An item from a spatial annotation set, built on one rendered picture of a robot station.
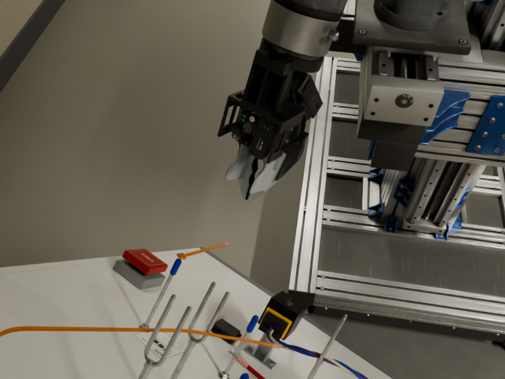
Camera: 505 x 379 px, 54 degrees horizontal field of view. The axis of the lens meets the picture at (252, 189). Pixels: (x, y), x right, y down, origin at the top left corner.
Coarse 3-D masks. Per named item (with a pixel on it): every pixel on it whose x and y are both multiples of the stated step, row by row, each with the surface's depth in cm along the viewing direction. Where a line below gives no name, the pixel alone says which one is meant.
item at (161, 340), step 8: (136, 336) 58; (144, 336) 59; (160, 336) 61; (168, 336) 62; (144, 344) 57; (152, 344) 58; (160, 344) 59; (176, 344) 61; (160, 352) 57; (176, 352) 59
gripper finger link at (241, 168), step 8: (240, 152) 61; (248, 152) 63; (240, 160) 62; (248, 160) 64; (256, 160) 65; (232, 168) 61; (240, 168) 63; (248, 168) 64; (256, 168) 65; (232, 176) 62; (240, 176) 64; (248, 176) 65; (240, 184) 66; (248, 184) 65; (248, 192) 66
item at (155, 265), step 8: (128, 256) 71; (136, 256) 71; (144, 256) 73; (152, 256) 74; (136, 264) 71; (144, 264) 70; (152, 264) 72; (160, 264) 73; (144, 272) 70; (152, 272) 71
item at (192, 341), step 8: (208, 296) 45; (224, 296) 44; (224, 304) 44; (200, 312) 45; (216, 312) 44; (192, 320) 45; (192, 328) 45; (208, 328) 45; (192, 336) 45; (192, 344) 45; (184, 352) 45; (184, 360) 45; (176, 368) 46; (176, 376) 46
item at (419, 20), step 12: (384, 0) 98; (396, 0) 97; (408, 0) 95; (420, 0) 94; (432, 0) 94; (444, 0) 96; (384, 12) 99; (396, 12) 97; (408, 12) 96; (420, 12) 95; (432, 12) 95; (444, 12) 97; (396, 24) 98; (408, 24) 97; (420, 24) 97; (432, 24) 97
